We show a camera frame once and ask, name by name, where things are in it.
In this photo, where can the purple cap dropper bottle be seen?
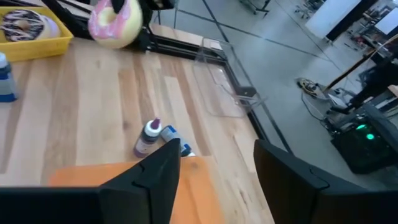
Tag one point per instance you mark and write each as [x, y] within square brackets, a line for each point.
[146, 143]

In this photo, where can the pink frosted donut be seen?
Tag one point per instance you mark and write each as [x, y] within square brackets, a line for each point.
[124, 31]

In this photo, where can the orange translucent plastic bin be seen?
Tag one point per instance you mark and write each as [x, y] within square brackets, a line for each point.
[199, 193]

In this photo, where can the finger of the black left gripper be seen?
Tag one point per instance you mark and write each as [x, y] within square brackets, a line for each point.
[118, 5]

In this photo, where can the yellow plastic basket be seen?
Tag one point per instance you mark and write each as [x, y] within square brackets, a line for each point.
[37, 49]

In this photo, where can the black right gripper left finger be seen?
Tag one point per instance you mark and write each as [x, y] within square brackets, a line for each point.
[146, 193]

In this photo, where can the chocolate drizzled donut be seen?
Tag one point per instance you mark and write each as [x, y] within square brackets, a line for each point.
[21, 25]

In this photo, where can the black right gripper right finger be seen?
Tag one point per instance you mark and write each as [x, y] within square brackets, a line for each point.
[289, 193]

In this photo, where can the black computer green lights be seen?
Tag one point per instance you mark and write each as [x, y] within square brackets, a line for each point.
[360, 149]

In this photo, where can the clear plastic container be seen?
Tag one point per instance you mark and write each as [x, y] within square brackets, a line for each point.
[224, 93]

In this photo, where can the white panel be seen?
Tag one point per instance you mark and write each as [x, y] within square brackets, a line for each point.
[332, 15]

